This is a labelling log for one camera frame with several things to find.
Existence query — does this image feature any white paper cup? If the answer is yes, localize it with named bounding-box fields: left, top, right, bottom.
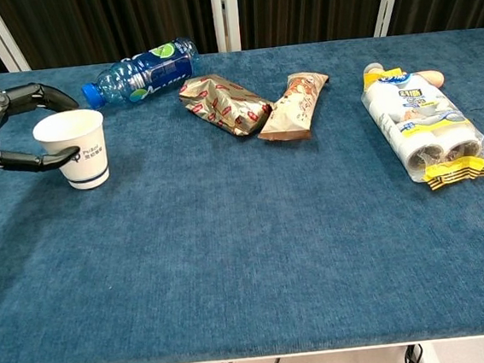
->
left=31, top=107, right=112, bottom=195

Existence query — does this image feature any blue plastic drink bottle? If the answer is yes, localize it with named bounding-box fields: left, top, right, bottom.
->
left=77, top=36, right=204, bottom=111

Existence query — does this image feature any gold foil snack packet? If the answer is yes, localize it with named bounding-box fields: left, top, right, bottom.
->
left=177, top=68, right=276, bottom=143

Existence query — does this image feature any blue fabric table mat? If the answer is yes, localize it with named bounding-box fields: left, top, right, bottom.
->
left=0, top=26, right=484, bottom=363

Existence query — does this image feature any beige snack bar wrapper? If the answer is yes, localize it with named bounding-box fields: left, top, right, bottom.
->
left=252, top=69, right=335, bottom=145

